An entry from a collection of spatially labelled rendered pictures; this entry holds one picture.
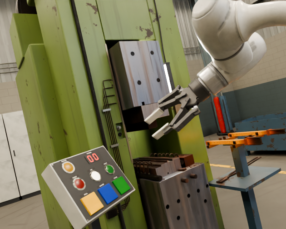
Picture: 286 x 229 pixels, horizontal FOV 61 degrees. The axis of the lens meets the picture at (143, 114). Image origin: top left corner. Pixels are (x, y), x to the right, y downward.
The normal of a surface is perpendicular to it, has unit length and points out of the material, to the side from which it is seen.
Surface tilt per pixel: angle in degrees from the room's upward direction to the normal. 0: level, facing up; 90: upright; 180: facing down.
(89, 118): 90
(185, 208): 90
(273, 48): 90
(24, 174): 90
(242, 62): 130
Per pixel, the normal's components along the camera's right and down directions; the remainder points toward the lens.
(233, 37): -0.12, 0.86
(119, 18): 0.54, -0.13
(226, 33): -0.16, 0.69
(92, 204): 0.61, -0.66
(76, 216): -0.50, 0.11
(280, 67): -0.86, 0.19
